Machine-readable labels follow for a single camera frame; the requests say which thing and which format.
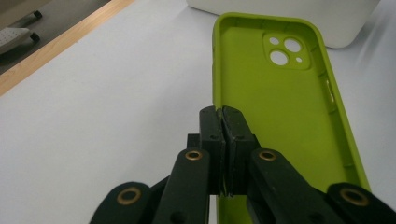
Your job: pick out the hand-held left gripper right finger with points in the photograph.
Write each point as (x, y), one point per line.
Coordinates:
(238, 140)

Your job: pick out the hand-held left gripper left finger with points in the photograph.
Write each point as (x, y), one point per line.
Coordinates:
(211, 140)

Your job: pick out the green phone case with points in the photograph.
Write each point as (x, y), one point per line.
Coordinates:
(280, 118)

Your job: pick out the white plastic storage box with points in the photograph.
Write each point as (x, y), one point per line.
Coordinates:
(280, 18)

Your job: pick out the wooden table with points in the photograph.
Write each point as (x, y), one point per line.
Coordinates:
(59, 43)

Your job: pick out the grey device with black feet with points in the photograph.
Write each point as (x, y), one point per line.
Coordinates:
(12, 37)

